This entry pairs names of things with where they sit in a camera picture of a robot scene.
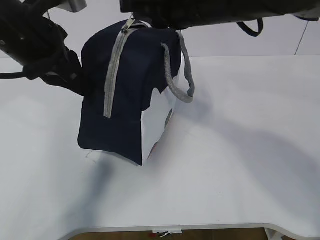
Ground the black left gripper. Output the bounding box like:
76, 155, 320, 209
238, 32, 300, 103
22, 20, 93, 97

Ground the navy and white lunch bag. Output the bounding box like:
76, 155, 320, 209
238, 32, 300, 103
77, 19, 195, 165

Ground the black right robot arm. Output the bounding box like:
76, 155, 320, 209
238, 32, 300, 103
120, 0, 320, 30

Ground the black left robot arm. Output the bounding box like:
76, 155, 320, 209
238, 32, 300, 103
0, 0, 91, 97

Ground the white table leg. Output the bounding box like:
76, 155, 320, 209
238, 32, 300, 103
264, 228, 284, 240

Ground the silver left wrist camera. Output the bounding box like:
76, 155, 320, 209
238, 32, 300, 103
57, 0, 87, 13

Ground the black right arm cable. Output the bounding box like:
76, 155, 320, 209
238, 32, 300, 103
236, 17, 265, 38

